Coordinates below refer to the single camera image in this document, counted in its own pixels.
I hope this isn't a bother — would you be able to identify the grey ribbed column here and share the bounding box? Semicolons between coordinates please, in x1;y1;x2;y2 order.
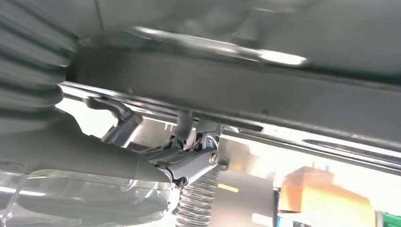
174;169;220;227

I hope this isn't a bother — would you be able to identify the cardboard box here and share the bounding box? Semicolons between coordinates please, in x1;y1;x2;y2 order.
278;166;376;227

